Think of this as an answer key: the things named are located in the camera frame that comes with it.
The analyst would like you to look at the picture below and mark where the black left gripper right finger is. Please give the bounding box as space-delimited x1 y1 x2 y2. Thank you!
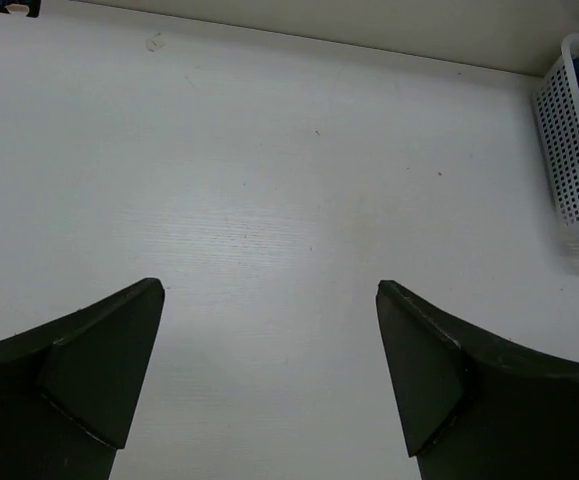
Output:
376 280 579 479

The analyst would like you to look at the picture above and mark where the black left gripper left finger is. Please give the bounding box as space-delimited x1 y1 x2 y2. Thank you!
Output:
0 278 165 479

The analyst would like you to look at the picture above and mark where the white perforated plastic basket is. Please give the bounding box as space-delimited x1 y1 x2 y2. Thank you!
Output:
532 33 579 278

